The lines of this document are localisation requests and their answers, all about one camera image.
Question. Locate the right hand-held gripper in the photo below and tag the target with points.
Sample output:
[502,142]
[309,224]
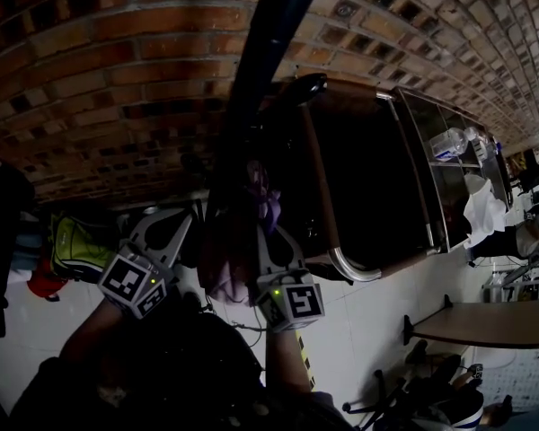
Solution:
[292,303]

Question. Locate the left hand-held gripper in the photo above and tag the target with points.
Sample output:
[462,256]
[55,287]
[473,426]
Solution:
[132,285]

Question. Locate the purple cloth garment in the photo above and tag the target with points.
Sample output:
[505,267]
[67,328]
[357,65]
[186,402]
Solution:
[229,258]

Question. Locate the person's left forearm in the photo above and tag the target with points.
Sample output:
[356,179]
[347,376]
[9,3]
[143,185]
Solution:
[90,330]

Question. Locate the person's right forearm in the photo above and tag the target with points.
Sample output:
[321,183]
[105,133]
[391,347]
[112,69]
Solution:
[287,357]

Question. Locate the lime green bag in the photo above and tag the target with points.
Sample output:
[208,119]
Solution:
[74,245]

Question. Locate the black yellow floor tape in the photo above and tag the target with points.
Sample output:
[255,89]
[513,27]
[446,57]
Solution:
[306,358]

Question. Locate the dark wooden cabinet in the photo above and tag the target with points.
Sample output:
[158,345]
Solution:
[368,178]

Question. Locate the red cloth item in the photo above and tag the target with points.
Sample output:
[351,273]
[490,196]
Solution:
[45,282]

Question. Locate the person's shirt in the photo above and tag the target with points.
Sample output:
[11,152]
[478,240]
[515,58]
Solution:
[170,375]

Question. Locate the black hanging garment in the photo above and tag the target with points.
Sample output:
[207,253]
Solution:
[0,240]

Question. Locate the black office chair base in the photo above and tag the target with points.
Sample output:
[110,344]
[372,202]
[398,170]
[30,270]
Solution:
[382,402]

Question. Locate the metal glass shelf cabinet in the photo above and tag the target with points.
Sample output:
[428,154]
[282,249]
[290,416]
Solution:
[453,169]

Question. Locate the clear plastic container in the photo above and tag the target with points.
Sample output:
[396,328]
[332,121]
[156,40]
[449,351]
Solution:
[449,144]

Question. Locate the white cloth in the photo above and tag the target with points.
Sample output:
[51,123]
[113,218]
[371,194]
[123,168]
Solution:
[485,213]

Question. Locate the wooden table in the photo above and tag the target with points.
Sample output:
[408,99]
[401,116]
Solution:
[489,323]

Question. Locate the white metal frame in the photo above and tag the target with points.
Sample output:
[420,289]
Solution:
[516,281]

